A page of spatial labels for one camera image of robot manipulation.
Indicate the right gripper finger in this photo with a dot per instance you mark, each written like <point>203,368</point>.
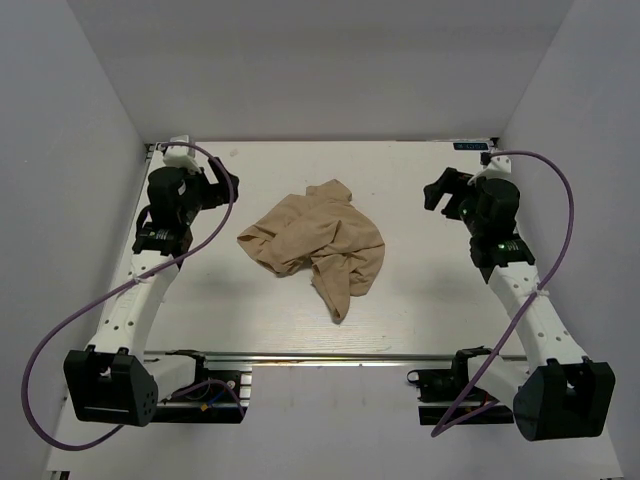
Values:
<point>433,194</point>
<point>452,179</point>

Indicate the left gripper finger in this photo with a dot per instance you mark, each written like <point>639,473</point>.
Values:
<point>226,188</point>
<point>217,168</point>

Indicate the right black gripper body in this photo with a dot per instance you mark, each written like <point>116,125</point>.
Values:
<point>467,210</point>

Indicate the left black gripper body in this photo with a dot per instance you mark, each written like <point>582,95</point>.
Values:
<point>201,194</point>

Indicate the beige t shirt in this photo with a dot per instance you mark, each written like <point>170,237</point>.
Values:
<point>320,229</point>

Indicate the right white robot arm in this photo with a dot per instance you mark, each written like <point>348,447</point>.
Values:
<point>563,394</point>

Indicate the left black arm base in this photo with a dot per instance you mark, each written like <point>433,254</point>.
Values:
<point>197,389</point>

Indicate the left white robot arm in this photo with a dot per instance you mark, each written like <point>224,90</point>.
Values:
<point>109,381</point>

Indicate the right blue label sticker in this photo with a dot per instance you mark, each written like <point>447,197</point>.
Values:
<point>471,146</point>

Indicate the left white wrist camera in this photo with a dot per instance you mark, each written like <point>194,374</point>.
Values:
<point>180,156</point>

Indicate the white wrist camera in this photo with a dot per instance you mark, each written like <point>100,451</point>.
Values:
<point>180,156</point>
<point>492,166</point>

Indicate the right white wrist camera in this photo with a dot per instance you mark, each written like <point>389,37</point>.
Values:
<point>492,166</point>

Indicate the aluminium front rail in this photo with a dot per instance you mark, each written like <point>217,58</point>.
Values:
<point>323,359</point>

